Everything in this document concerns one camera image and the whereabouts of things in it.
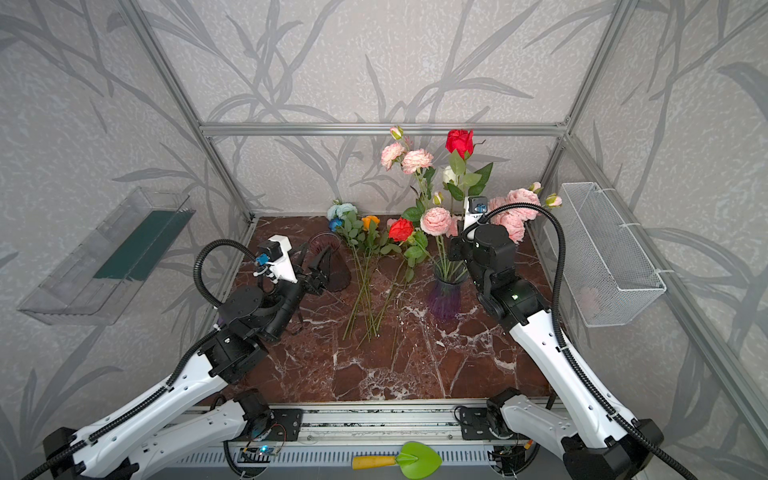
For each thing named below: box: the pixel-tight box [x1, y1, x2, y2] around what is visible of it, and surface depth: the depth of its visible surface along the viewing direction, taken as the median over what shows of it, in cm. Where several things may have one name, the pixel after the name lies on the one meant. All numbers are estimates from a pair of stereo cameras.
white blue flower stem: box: [327, 199, 358, 221], surface depth 114 cm
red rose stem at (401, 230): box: [360, 217, 428, 346], surface depth 79 cm
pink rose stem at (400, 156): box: [381, 126, 451, 277], surface depth 72 cm
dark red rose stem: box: [445, 129, 493, 216], surface depth 58 cm
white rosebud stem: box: [442, 165, 463, 216], surface depth 74 cm
